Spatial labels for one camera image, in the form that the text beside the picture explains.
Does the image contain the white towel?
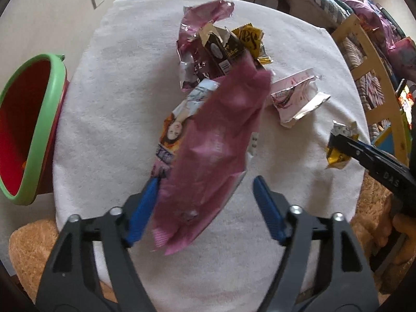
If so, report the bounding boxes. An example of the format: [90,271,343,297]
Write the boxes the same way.
[54,0,369,311]

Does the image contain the pink white crumpled wrapper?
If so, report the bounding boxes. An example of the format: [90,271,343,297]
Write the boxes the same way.
[269,68,331,128]

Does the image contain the yellow black wrapper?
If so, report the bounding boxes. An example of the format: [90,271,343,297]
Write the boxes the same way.
[232,23,274,65]

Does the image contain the purple blanket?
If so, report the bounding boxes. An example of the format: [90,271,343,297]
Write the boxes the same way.
[340,0,415,82]

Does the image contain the pink torn wrapper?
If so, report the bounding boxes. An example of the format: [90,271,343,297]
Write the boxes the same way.
[176,0,234,91]

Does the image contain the red bin green rim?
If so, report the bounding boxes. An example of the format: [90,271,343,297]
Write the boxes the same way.
[1,53,69,206]

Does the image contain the large magenta snack bag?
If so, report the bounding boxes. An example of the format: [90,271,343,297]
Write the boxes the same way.
[152,53,271,255]

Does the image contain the wooden chair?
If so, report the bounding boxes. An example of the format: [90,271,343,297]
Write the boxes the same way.
[331,15,411,165]

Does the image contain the brown chocolate wrapper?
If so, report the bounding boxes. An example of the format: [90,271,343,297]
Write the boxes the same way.
[199,23,245,75]

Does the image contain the right hand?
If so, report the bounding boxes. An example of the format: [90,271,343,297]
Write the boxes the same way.
[370,213,415,270]

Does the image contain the gold foil wrapper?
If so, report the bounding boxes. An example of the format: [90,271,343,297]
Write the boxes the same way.
[326,120,359,170]

